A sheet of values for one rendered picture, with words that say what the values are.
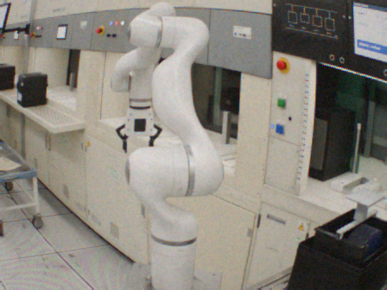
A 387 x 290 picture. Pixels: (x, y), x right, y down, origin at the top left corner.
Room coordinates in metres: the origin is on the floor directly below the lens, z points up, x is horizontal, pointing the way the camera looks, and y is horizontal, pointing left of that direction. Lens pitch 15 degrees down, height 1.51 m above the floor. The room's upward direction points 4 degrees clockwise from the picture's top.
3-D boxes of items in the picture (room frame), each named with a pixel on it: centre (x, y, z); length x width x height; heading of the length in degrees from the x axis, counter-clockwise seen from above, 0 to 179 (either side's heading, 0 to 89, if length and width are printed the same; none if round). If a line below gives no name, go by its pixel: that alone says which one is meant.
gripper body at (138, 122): (1.77, 0.19, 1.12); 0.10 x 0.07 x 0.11; 105
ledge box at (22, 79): (3.64, 1.39, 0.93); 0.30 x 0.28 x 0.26; 37
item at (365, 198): (1.16, -0.50, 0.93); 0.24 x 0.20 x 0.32; 129
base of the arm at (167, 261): (1.19, 0.04, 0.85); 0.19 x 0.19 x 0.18
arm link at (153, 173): (1.18, 0.07, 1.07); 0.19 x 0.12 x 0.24; 105
